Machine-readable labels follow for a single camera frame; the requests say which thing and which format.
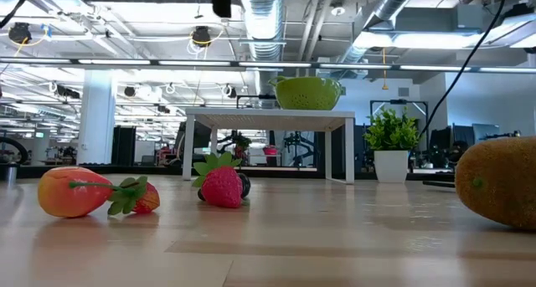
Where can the green plastic colander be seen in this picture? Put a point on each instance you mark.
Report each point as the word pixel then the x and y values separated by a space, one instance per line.
pixel 307 93

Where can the red strawberry with leaves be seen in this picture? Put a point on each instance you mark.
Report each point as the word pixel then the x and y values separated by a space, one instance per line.
pixel 224 188
pixel 148 201

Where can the orange peach with stem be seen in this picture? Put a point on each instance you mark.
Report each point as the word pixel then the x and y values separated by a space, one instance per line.
pixel 67 195

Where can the brown kiwi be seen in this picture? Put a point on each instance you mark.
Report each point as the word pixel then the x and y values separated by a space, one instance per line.
pixel 502 182

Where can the black background robot arm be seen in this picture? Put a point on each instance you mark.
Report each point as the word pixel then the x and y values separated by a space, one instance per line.
pixel 298 147
pixel 240 145

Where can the white perforated metal shelf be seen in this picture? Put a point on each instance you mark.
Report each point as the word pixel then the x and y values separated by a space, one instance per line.
pixel 272 119

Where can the black background monitor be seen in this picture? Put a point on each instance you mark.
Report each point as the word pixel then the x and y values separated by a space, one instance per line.
pixel 203 134

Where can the small red background object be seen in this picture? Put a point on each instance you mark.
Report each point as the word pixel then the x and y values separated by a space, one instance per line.
pixel 270 150

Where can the white building column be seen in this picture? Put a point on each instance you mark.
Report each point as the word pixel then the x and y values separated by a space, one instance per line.
pixel 96 119

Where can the black cabinet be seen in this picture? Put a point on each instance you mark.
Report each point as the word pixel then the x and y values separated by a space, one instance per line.
pixel 123 147

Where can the small dark blueberry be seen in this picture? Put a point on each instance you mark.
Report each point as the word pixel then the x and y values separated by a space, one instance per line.
pixel 201 194

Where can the small potted green plant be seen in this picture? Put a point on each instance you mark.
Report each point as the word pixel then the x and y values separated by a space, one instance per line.
pixel 391 165

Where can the black round wheel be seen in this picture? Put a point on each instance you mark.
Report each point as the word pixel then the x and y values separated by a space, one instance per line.
pixel 23 147

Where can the person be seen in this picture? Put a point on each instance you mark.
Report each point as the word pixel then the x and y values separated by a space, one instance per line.
pixel 458 151

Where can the grey desk monitor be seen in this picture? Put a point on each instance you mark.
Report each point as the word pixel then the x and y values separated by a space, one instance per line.
pixel 486 130

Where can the silver ventilation duct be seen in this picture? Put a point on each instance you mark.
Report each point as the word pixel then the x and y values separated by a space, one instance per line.
pixel 389 2
pixel 264 27

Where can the grey metal post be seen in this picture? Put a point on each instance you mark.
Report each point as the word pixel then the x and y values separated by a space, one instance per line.
pixel 11 173

